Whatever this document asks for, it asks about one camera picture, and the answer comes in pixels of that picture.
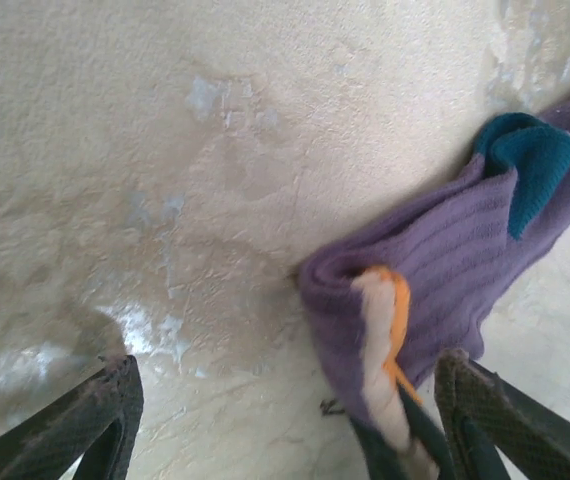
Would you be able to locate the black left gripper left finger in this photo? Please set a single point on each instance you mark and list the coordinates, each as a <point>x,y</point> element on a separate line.
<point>110,400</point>

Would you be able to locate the purple sock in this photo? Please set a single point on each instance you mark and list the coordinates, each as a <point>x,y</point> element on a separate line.
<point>440,260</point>

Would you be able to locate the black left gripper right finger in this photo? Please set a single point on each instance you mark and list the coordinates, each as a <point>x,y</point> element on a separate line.
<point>475,400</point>

